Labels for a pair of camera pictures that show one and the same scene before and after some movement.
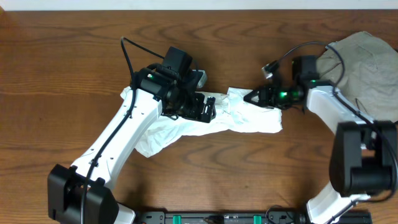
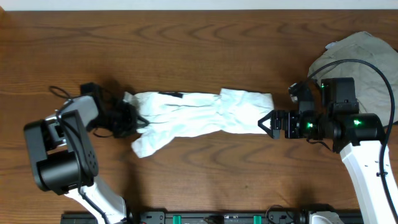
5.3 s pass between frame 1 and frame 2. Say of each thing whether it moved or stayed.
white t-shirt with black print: stayed
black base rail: stayed
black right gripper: moved
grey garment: stayed
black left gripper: moved
